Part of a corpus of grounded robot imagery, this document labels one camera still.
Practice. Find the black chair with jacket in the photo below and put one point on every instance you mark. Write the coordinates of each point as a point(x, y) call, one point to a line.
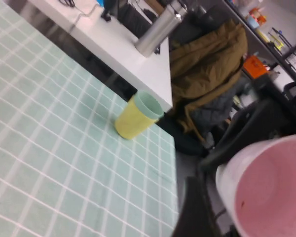
point(199, 19)

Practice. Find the pink plastic cup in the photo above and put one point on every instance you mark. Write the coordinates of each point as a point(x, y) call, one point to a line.
point(273, 192)

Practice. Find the black monitor stand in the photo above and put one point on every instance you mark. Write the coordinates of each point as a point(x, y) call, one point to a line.
point(106, 14)

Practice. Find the black keyboard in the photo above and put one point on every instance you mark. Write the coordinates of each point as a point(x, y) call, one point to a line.
point(133, 19)

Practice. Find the brown jacket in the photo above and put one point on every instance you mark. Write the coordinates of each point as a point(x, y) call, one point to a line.
point(207, 69)

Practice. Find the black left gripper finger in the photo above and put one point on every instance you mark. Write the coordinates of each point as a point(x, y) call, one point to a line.
point(195, 212)

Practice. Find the white desk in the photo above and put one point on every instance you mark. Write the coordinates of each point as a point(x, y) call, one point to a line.
point(113, 44)

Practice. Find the orange box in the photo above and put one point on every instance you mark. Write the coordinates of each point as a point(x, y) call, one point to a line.
point(255, 67)

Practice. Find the green plastic cup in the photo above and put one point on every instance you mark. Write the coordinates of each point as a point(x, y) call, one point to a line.
point(150, 103)

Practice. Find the black office chair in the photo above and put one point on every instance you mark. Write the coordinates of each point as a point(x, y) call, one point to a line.
point(249, 128)

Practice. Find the orange and white container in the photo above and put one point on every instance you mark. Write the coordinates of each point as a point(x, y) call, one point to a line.
point(256, 17)

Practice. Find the silver metal bottle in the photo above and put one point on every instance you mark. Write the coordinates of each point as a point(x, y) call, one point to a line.
point(158, 29)

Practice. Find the yellow plastic cup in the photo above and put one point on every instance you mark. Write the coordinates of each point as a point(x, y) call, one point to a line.
point(130, 121)

